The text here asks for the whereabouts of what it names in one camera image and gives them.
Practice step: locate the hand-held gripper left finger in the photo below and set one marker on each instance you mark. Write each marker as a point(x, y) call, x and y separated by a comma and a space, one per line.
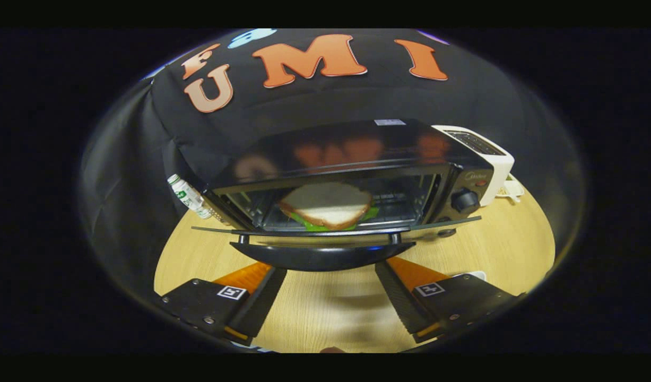
point(261, 307)

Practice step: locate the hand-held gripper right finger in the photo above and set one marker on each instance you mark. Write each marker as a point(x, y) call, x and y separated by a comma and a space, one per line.
point(397, 302)

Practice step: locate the white pop-up toaster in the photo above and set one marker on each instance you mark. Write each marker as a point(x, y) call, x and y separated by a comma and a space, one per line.
point(500, 170)

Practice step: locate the lettuce sandwich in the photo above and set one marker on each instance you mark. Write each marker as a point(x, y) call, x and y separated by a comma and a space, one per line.
point(325, 204)

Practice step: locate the small clear textured container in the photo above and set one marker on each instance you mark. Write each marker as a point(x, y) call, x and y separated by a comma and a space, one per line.
point(216, 215)

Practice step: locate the black backdrop cloth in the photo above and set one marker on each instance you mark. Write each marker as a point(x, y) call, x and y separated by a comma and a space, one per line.
point(357, 101)

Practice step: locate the white divided dish with beans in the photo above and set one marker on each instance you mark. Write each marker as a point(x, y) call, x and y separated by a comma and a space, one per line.
point(513, 188)

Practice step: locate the white plastic bottle green label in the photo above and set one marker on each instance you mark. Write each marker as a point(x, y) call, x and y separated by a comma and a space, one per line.
point(184, 193)

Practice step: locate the black toaster oven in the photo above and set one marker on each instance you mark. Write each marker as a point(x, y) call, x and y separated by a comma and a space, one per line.
point(357, 138)

